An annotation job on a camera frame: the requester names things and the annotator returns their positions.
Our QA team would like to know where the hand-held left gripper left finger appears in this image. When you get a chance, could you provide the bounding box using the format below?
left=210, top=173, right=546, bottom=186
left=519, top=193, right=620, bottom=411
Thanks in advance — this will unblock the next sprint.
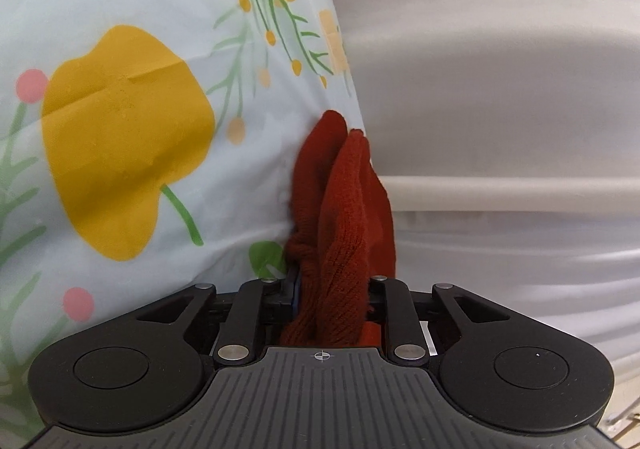
left=134, top=268, right=300, bottom=366

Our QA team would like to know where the red knit cardigan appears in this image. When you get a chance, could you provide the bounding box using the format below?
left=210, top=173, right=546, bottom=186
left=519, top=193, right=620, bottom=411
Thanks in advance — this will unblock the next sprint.
left=277, top=110, right=398, bottom=347

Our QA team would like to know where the floral bed sheet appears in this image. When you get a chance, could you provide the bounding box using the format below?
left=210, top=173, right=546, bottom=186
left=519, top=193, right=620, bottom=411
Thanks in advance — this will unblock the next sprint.
left=0, top=0, right=368, bottom=430

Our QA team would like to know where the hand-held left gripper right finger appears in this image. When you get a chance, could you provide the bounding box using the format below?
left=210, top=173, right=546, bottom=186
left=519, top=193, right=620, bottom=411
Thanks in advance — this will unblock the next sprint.
left=368, top=274, right=506, bottom=365

